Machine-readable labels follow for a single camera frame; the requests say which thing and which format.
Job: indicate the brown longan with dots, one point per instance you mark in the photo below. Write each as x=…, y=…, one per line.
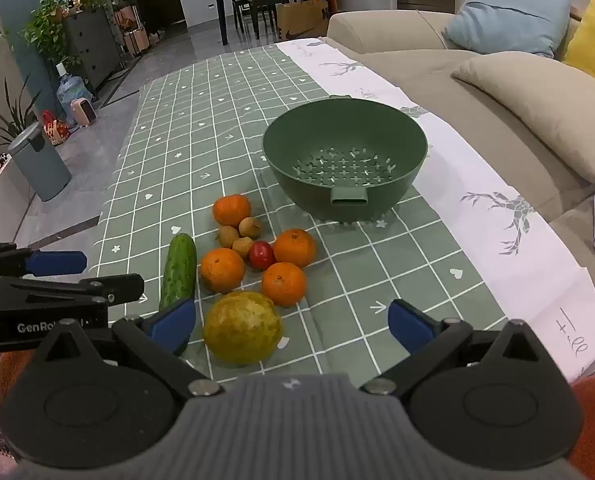
x=251, y=227
x=227, y=236
x=242, y=248

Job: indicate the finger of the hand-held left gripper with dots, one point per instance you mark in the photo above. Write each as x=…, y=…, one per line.
x=112, y=288
x=57, y=263

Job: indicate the blue water jug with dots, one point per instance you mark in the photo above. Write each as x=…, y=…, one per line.
x=72, y=92

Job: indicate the large mottled citrus fruit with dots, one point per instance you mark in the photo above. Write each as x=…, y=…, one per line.
x=242, y=327

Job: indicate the light blue pillow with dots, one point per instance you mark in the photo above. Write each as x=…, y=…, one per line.
x=507, y=15

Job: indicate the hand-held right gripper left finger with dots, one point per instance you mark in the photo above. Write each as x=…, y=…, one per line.
x=171, y=324

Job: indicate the beige cushion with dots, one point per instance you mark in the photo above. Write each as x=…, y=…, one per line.
x=542, y=105

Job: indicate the white printed cloth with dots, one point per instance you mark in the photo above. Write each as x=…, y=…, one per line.
x=477, y=180

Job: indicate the orange mandarin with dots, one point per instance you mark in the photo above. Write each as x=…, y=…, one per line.
x=222, y=270
x=284, y=284
x=232, y=209
x=295, y=247

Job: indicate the brown paper bag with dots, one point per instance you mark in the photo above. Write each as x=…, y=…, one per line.
x=302, y=20

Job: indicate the grey trash bin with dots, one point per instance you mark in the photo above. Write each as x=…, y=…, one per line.
x=39, y=165

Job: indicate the grey drawer cabinet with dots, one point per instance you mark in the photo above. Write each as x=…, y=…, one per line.
x=94, y=45

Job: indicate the pink space heater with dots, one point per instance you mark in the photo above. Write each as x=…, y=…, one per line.
x=84, y=112

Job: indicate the green checked tablecloth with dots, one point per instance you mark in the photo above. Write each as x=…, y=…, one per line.
x=202, y=125

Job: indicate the trailing green houseplant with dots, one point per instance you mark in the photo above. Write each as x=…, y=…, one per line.
x=47, y=25

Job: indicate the rack with pink items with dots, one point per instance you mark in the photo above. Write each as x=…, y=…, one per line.
x=132, y=25

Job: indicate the green colander bowl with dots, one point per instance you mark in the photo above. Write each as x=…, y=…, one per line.
x=347, y=130

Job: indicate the green cucumber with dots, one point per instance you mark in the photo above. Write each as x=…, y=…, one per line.
x=180, y=270

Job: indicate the red cherry tomato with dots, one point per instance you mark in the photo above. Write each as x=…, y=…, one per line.
x=261, y=255

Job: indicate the red patterned bag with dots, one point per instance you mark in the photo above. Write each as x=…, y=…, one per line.
x=54, y=130

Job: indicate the beige sofa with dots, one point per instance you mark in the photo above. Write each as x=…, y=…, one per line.
x=417, y=75

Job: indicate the long-leaved potted plant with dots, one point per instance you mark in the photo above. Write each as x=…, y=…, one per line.
x=7, y=120

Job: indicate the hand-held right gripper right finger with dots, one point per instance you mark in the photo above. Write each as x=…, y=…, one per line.
x=410, y=325

